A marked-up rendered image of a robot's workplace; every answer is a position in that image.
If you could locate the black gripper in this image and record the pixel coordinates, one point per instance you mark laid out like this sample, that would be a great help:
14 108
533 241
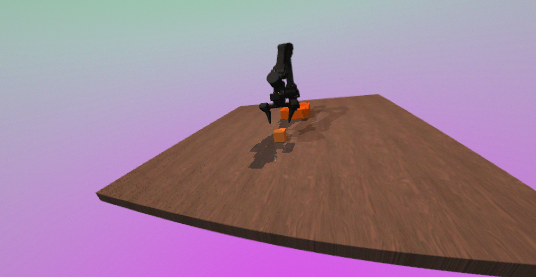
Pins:
293 106

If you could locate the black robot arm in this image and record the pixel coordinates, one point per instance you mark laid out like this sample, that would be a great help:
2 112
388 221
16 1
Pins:
283 70

